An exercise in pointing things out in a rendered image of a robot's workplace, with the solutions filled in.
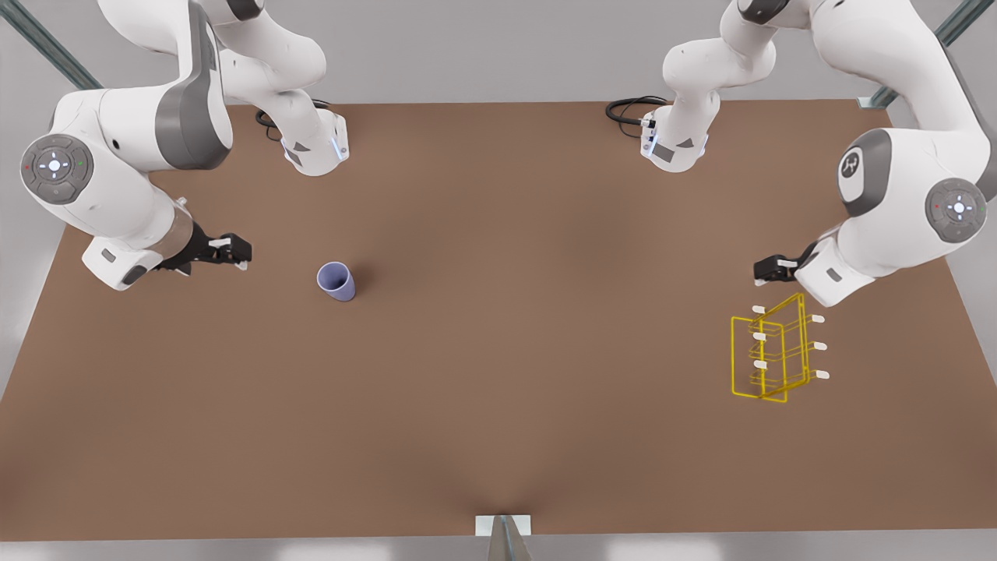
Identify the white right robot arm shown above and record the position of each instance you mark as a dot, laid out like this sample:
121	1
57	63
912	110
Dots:
117	117

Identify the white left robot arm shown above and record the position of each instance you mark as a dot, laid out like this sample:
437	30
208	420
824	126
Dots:
896	187

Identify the lavender plastic cup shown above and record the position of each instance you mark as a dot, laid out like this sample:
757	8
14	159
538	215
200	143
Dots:
336	281

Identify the silver frame post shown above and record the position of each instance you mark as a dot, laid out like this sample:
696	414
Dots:
919	58
505	538
47	43

